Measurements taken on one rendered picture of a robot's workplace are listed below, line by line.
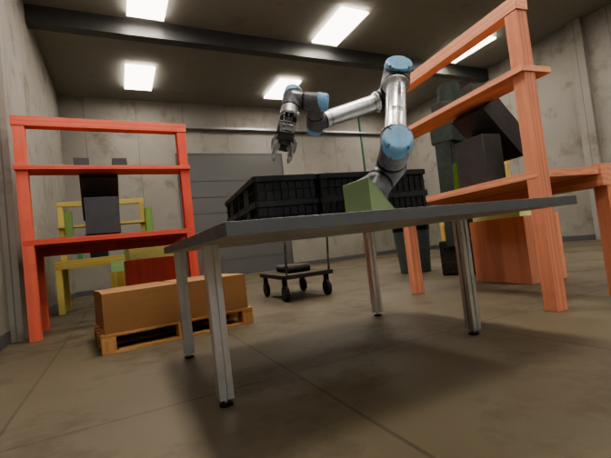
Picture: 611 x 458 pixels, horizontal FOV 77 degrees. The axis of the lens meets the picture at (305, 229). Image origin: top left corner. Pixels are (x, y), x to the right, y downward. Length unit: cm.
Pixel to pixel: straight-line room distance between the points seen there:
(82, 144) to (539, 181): 1014
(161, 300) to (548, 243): 275
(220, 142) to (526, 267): 915
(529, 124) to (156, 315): 296
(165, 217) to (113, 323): 792
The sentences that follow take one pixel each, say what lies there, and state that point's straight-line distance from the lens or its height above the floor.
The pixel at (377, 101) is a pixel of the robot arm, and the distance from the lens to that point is 188.
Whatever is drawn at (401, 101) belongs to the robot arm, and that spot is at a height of 115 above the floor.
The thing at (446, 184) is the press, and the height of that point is 119.
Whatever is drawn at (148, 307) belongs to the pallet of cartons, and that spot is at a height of 28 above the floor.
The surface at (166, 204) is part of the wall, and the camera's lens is 1099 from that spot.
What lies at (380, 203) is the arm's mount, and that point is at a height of 74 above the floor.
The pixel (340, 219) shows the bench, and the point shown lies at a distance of 120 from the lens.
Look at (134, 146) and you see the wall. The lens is 1126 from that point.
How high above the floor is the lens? 61
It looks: 2 degrees up
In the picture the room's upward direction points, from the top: 7 degrees counter-clockwise
